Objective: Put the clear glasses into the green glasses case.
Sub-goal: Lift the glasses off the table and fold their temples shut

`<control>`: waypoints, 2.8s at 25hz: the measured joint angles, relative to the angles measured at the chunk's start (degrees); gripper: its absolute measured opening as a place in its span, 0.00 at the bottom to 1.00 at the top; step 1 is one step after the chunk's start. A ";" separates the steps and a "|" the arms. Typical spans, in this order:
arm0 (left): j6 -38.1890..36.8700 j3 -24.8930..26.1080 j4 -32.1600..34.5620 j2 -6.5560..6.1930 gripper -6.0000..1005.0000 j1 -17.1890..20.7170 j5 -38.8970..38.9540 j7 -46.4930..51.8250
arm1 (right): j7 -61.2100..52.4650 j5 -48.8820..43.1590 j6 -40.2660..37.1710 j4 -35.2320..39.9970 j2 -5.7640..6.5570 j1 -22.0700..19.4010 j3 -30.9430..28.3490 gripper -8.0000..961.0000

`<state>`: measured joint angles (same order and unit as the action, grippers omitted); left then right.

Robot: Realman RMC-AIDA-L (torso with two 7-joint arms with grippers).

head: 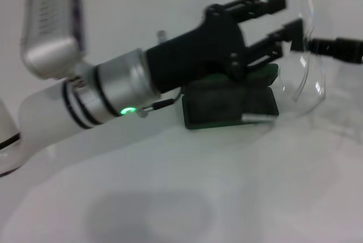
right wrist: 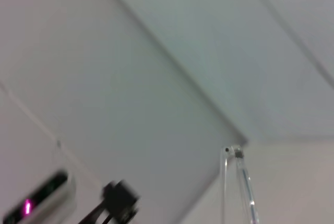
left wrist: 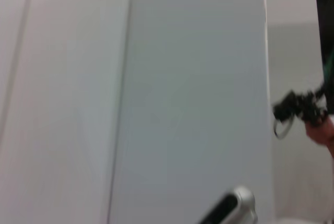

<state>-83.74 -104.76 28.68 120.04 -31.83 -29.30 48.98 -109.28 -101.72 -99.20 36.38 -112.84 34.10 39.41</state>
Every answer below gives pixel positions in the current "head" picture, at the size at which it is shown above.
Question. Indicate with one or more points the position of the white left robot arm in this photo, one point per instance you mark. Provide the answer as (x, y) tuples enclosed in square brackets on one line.
[(42, 112)]

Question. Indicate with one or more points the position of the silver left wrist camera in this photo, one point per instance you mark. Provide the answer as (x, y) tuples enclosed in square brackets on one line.
[(51, 33)]

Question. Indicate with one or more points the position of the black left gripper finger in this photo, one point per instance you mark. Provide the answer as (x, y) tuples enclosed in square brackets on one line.
[(295, 34)]

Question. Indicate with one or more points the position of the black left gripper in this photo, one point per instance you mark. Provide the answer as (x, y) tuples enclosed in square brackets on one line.
[(198, 56)]

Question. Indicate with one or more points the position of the green glasses case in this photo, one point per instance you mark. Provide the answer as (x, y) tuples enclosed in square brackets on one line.
[(227, 104)]

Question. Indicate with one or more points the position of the clear white glasses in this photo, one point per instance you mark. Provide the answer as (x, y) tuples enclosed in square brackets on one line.
[(310, 84)]

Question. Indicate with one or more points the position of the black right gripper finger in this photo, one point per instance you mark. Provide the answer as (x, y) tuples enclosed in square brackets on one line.
[(340, 48)]

